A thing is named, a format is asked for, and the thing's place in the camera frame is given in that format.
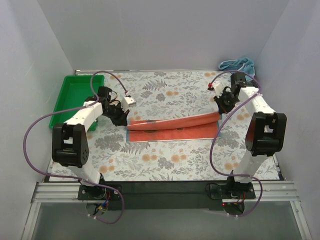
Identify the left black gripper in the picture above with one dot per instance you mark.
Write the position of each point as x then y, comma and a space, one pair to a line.
119, 116

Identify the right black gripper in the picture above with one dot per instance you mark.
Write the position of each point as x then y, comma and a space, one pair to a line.
224, 103

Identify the orange brown bear towel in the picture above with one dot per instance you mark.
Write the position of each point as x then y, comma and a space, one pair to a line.
197, 127

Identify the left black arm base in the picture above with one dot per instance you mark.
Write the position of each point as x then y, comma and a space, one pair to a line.
91, 193

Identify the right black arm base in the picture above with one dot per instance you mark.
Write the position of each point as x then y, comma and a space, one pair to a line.
225, 192

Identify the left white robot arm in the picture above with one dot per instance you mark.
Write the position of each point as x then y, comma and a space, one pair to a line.
70, 146

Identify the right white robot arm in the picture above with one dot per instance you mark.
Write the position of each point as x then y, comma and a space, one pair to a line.
266, 132

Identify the blue crumpled towel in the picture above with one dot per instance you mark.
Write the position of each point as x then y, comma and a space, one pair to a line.
243, 64

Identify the floral table mat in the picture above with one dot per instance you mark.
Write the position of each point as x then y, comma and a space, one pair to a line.
167, 95

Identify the green plastic tray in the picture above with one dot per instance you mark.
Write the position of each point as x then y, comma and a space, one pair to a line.
74, 90

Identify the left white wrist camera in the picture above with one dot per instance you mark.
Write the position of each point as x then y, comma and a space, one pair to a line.
127, 102

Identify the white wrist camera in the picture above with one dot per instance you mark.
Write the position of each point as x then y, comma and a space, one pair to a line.
127, 102
216, 87

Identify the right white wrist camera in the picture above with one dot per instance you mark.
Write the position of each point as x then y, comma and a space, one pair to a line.
216, 87

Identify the aluminium frame rail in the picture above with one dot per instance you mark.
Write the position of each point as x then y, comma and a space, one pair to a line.
147, 195

